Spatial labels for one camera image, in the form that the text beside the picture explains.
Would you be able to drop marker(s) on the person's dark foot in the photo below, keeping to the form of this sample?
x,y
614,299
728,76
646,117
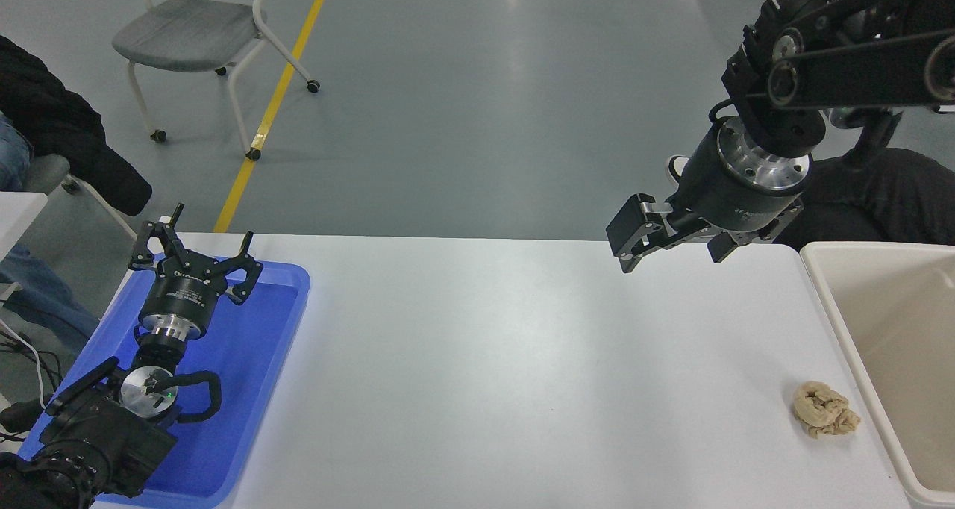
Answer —
x,y
22,417

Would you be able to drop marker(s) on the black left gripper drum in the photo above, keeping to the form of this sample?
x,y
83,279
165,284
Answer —
x,y
183,292

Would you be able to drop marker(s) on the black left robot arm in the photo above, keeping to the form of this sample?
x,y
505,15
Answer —
x,y
97,442

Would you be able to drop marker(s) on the tan paper ball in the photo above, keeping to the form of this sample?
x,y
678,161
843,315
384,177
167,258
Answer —
x,y
821,412

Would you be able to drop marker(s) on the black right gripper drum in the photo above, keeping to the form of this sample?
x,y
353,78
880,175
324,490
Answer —
x,y
716,192

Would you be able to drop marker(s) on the small white table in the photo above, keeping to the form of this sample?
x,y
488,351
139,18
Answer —
x,y
15,214

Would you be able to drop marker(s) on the person's foot in sneaker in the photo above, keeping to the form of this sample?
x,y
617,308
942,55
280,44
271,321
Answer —
x,y
677,169

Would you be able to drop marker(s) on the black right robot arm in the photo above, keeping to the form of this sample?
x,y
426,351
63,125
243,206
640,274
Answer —
x,y
858,61

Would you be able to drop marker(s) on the large pale plastic bin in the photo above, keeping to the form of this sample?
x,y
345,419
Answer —
x,y
903,345

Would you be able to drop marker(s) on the person with outstretched leg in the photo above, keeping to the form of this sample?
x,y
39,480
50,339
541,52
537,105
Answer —
x,y
895,195

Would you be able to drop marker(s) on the blue plastic tray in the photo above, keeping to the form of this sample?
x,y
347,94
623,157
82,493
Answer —
x,y
254,360

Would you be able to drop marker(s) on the grey wheeled chair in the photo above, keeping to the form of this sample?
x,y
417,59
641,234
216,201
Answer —
x,y
186,35

